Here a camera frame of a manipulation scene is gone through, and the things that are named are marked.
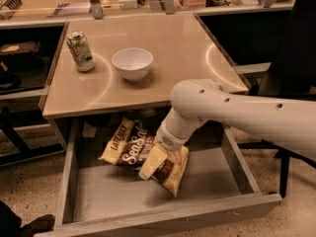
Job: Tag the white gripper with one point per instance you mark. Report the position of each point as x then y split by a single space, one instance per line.
170 139

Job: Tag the brown Late July chip bag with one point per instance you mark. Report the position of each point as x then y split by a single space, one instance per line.
129 147

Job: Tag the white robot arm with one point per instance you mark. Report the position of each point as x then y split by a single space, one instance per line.
204 99

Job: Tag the grey open drawer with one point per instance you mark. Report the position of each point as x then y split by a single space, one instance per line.
102 200

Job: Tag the beige counter cabinet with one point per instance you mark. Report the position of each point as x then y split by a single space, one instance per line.
181 49

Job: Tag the white bowl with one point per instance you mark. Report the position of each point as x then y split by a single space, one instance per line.
133 63

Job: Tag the brown shoe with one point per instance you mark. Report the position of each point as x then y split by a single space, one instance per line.
41 224

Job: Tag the green white soda can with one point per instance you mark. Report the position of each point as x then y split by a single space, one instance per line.
80 51

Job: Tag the black office chair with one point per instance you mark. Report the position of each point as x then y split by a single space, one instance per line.
291 82

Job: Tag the dark side shelf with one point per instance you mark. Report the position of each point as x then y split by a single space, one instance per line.
28 57

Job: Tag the purple white paper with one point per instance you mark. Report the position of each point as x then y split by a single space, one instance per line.
70 9

